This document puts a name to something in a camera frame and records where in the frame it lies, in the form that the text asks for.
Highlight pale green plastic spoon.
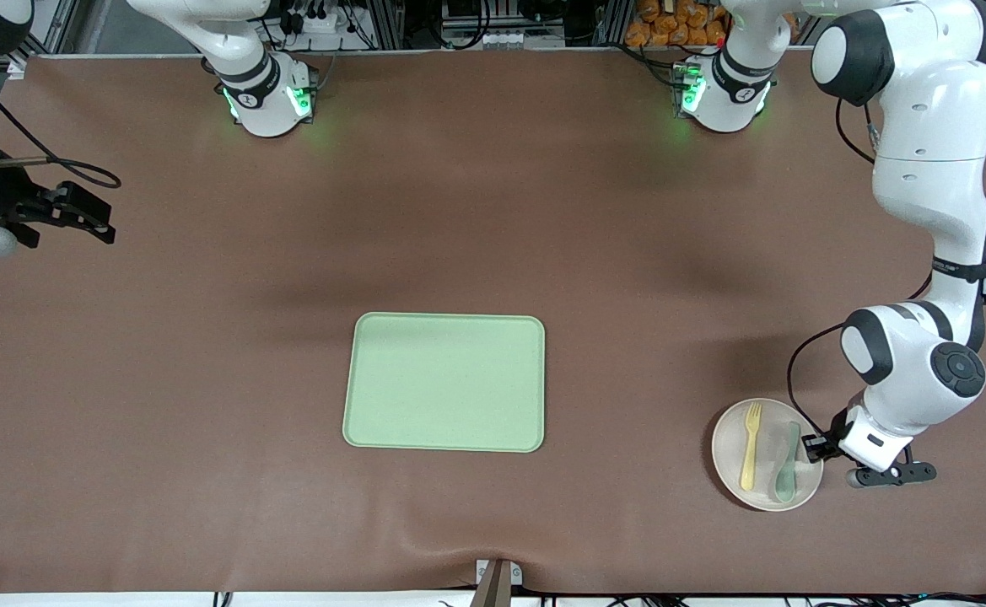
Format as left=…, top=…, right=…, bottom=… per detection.
left=773, top=422, right=801, bottom=504

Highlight yellow plastic fork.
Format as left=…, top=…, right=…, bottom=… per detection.
left=740, top=402, right=763, bottom=492

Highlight round beige plate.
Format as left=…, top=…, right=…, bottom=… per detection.
left=712, top=398, right=824, bottom=512

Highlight aluminium corner profile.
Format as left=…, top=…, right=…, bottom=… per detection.
left=5, top=0, right=80, bottom=81

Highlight brown table mat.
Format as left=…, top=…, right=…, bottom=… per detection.
left=0, top=46, right=986, bottom=595

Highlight white power strip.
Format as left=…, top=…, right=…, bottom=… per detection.
left=286, top=7, right=350, bottom=36

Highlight light green rectangular tray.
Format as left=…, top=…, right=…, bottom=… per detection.
left=342, top=312, right=547, bottom=454

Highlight orange packaged items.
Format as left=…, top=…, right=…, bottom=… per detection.
left=625, top=0, right=730, bottom=48

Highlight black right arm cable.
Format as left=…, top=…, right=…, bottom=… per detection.
left=0, top=52, right=123, bottom=190

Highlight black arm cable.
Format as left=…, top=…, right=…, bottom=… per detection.
left=0, top=52, right=123, bottom=190
left=787, top=97, right=986, bottom=441

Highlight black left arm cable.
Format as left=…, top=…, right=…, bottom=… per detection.
left=787, top=97, right=986, bottom=441

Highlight metal clamp bracket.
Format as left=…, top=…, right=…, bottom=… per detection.
left=474, top=558, right=525, bottom=607

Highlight aluminium frame rack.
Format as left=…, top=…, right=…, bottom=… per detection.
left=358, top=0, right=628, bottom=50

